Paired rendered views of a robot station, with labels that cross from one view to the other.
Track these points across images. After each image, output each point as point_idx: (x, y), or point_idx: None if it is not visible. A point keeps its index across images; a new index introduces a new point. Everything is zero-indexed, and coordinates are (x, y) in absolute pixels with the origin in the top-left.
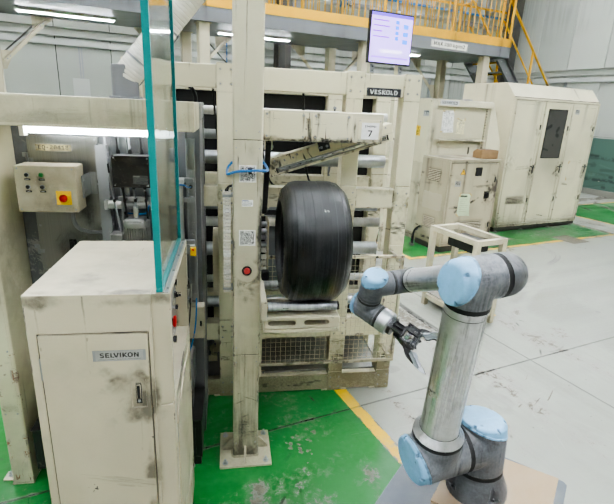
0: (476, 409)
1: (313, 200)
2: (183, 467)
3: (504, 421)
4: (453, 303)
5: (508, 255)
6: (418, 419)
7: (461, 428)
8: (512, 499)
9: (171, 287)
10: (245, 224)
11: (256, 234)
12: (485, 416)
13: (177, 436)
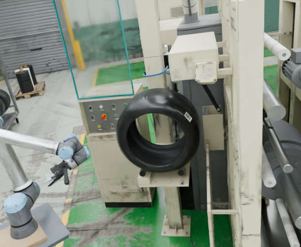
0: (19, 199)
1: (131, 100)
2: (103, 166)
3: (7, 206)
4: None
5: None
6: (29, 179)
7: (16, 190)
8: (8, 238)
9: (81, 100)
10: None
11: None
12: (13, 200)
13: (90, 148)
